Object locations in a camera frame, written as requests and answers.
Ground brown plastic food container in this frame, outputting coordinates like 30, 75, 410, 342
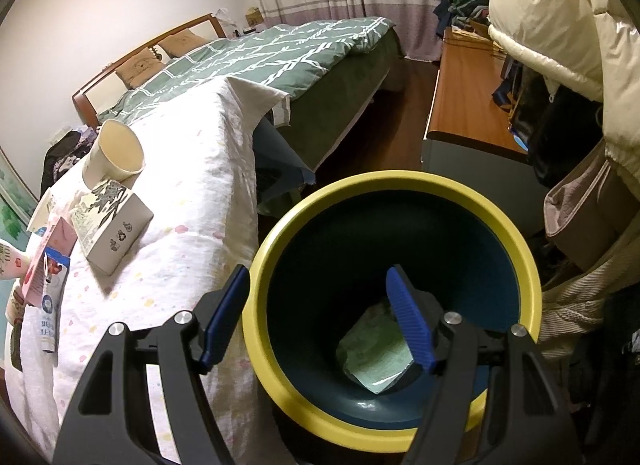
10, 319, 23, 372

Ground green plastic wrapper bag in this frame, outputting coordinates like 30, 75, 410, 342
336, 303, 414, 395

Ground pink milk carton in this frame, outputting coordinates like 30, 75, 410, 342
22, 217, 77, 307

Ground white leaf print box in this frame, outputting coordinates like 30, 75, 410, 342
70, 179, 154, 275

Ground white paper cup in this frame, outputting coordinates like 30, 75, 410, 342
81, 120, 144, 189

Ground white foam net sleeve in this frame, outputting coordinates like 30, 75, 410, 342
6, 306, 60, 457

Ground white green bottle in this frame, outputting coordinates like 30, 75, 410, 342
0, 240, 30, 280

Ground yellow rimmed blue trash bin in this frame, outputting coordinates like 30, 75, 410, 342
243, 170, 542, 454

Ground beige hanging bag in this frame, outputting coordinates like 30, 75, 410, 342
544, 142, 639, 271

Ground sliding glass wardrobe door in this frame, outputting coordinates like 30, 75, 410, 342
0, 151, 37, 249

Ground white dotted table cloth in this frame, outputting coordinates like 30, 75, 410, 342
2, 76, 285, 463

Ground wooden bed headboard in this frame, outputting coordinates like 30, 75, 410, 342
72, 14, 227, 129

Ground left brown pillow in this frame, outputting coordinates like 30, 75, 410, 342
116, 48, 165, 89

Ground brown pillow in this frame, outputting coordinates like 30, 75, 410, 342
158, 30, 208, 58
116, 48, 165, 89

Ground right brown pillow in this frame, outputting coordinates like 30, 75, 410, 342
158, 30, 208, 58

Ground green checked duvet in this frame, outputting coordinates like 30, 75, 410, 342
98, 17, 401, 125

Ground cream puffer jacket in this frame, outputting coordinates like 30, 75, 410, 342
489, 0, 639, 193

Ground clothes pile on cabinet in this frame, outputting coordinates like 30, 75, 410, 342
433, 0, 489, 38

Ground tissue box on far nightstand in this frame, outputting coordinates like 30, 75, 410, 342
245, 7, 266, 29

